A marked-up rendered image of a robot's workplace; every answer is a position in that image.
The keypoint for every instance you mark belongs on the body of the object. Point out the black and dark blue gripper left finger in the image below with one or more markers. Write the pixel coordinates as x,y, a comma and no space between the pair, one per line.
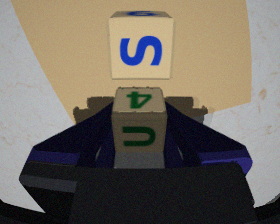
80,143

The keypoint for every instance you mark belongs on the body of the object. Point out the tan mat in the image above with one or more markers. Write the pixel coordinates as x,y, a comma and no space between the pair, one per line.
212,68

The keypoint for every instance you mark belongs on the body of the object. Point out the beige letter block with blue s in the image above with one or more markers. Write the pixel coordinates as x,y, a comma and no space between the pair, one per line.
140,45

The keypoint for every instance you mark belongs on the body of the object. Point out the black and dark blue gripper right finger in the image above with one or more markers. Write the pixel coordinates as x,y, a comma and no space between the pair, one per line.
199,144

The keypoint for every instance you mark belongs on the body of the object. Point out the tan block with green letters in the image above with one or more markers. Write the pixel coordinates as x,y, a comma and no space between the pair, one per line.
139,120

